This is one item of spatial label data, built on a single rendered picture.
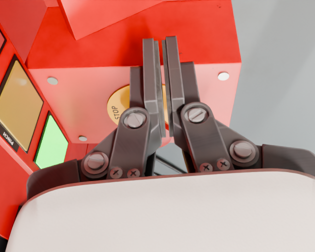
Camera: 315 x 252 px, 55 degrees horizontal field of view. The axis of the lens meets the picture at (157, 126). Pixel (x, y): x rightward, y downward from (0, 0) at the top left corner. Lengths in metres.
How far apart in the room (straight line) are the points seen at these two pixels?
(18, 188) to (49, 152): 0.28
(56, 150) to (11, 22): 0.29
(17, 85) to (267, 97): 1.37
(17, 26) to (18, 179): 0.24
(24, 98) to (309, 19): 1.12
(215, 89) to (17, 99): 0.14
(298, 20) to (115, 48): 1.05
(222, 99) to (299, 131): 1.57
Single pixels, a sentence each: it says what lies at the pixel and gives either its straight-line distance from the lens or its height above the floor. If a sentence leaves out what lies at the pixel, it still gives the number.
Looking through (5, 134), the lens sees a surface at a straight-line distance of 0.22.
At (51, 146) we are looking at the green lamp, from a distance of 0.27.
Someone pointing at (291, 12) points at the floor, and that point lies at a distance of 1.21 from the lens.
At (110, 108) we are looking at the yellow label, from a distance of 0.26.
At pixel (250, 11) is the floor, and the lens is 1.17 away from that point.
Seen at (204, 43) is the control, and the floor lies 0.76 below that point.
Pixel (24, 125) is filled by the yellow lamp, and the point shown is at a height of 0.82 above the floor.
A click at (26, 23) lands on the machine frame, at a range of 0.58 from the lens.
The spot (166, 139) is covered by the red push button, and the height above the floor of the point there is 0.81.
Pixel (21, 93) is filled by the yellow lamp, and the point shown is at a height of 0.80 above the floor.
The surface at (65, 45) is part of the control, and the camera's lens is 0.25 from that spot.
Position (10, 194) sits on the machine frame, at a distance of 0.52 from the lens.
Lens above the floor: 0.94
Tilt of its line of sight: 35 degrees down
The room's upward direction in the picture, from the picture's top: 177 degrees counter-clockwise
